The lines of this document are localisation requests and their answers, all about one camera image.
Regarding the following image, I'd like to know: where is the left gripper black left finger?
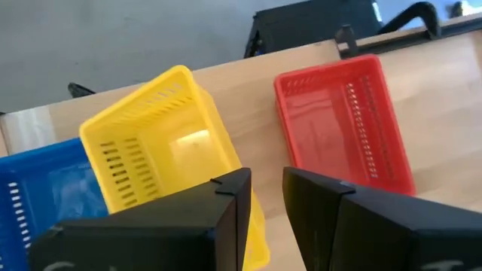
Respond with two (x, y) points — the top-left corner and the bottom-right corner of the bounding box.
(28, 167), (252, 271)

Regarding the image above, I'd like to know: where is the black equipment case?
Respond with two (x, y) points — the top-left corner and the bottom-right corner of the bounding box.
(243, 0), (383, 59)

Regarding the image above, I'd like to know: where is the yellow plastic basket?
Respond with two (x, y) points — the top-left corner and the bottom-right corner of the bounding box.
(195, 88), (271, 271)
(78, 64), (244, 215)

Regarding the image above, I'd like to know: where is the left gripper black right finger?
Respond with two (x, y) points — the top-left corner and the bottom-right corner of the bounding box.
(282, 166), (482, 271)

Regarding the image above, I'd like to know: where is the blue plastic basket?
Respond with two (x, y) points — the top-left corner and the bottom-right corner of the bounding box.
(0, 137), (110, 271)

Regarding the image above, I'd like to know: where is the thick black hose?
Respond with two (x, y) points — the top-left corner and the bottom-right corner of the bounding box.
(377, 1), (442, 40)

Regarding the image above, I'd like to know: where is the red plastic basket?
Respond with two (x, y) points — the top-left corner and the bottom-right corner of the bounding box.
(273, 53), (417, 197)

